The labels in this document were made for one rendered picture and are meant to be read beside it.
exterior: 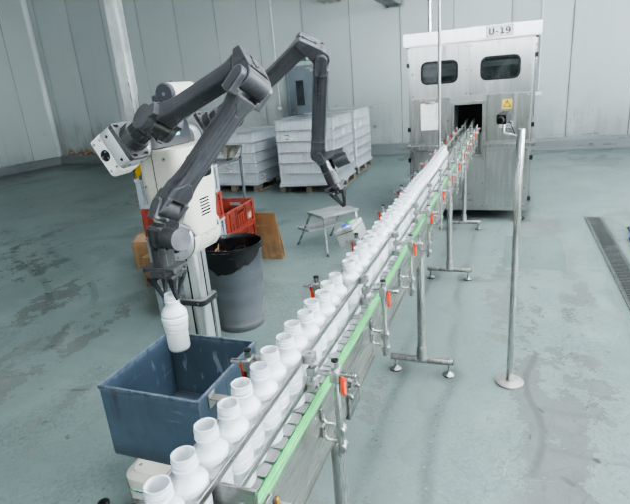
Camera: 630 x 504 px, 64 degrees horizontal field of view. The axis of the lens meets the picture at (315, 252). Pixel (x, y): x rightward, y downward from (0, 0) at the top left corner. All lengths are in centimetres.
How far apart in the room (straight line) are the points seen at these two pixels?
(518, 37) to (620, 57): 580
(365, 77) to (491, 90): 620
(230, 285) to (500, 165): 363
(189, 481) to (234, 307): 287
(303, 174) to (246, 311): 485
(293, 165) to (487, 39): 368
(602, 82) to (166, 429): 1094
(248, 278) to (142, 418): 222
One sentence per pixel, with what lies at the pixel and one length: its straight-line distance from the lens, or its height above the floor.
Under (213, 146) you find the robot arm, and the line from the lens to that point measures 129.
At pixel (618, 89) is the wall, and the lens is 1170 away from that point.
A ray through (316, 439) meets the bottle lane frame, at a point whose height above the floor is 92.
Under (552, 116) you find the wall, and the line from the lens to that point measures 1159.
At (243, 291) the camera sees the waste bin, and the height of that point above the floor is 32.
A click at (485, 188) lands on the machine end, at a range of 615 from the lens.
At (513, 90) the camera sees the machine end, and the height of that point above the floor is 143.
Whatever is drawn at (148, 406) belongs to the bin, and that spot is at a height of 91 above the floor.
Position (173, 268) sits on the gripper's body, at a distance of 134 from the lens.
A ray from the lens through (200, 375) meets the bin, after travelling 170.
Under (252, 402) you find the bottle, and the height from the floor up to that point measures 113.
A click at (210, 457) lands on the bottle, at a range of 86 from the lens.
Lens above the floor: 166
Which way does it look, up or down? 18 degrees down
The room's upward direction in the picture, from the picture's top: 5 degrees counter-clockwise
